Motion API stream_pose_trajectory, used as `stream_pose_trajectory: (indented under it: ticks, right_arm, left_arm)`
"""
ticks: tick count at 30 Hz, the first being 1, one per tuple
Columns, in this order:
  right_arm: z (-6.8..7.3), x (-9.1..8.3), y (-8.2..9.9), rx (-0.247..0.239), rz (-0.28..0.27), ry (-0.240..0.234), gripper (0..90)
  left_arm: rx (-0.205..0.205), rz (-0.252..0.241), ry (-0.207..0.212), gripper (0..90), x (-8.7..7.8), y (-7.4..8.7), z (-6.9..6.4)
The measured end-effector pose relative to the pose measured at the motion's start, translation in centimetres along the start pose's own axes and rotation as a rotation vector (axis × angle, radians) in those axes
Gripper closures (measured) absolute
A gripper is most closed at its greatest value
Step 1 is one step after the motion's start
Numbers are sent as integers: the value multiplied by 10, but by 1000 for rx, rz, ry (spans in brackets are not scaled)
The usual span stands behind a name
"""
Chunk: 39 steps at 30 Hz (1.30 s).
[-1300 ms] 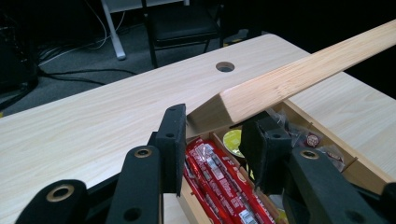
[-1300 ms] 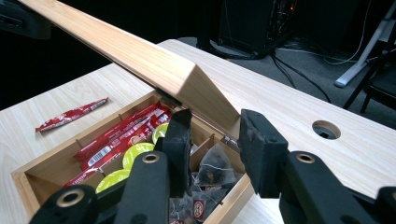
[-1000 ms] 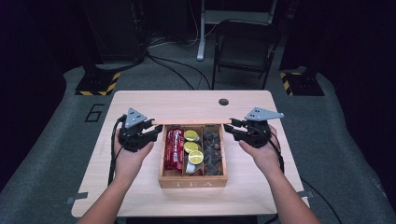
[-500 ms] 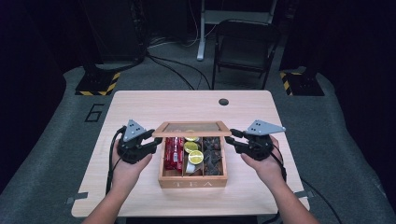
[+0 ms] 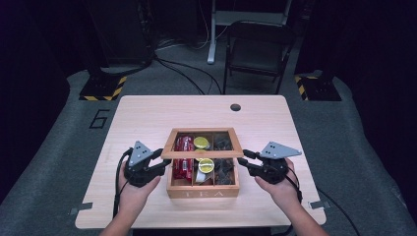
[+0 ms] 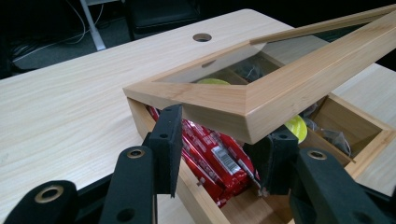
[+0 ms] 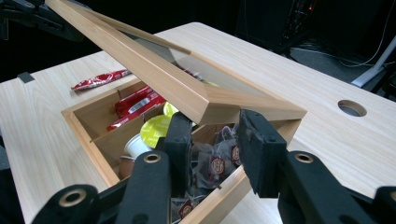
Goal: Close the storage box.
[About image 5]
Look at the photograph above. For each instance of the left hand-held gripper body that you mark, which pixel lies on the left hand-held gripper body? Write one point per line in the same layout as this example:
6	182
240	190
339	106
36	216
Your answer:
139	170

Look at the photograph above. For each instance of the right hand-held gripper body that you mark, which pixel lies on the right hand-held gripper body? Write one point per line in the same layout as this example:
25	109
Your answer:
272	168

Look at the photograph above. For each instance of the wooden glass box lid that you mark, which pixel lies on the wooden glass box lid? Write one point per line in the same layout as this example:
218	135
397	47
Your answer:
203	154

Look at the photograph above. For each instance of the wooden tea box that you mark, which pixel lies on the wooden tea box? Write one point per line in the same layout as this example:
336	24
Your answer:
203	192

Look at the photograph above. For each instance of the person's right hand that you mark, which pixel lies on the person's right hand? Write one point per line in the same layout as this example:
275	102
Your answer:
285	193

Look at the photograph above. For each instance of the person's left hand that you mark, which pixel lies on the person's left hand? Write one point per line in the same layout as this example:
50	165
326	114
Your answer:
134	198

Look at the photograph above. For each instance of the red snack packet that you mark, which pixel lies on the red snack packet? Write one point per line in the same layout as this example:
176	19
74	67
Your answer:
188	168
179	168

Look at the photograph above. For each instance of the pile of dark tea packets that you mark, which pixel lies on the pile of dark tea packets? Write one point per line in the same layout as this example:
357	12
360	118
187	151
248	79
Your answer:
225	171

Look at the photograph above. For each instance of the white small cup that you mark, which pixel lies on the white small cup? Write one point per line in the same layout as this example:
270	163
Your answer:
201	177

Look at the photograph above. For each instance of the grey tape piece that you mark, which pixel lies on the grey tape piece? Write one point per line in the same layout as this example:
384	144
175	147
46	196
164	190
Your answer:
319	205
82	207

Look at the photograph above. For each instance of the black striped stand base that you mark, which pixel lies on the black striped stand base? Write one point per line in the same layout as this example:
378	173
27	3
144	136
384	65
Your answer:
319	88
101	87

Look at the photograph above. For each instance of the black folding chair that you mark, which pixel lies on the black folding chair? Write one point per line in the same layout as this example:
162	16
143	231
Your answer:
259	49

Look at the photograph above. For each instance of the dark cabinet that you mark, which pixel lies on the dark cabinet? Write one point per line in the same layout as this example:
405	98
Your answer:
121	29

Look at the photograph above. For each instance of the white metal desk frame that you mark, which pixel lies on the white metal desk frame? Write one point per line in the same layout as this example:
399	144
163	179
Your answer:
212	39

